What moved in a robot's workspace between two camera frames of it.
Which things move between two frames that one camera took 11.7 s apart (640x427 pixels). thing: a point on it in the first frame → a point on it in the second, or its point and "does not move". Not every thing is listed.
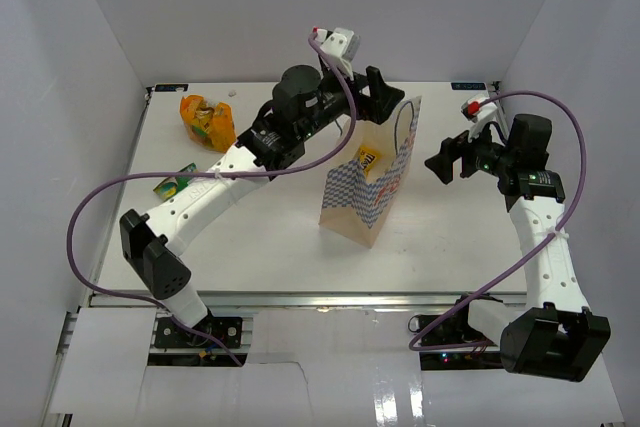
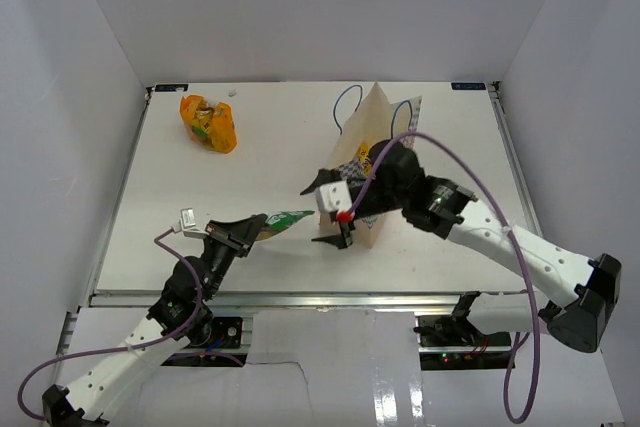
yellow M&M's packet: [369, 156] does not move
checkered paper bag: [360, 191] does not move
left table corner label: [172, 88] does not move
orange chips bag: [211, 126] does not move
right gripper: [451, 150] → [340, 240]
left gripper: [381, 101] → [238, 235]
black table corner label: [469, 86] does not move
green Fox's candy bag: [172, 185] → [277, 222]
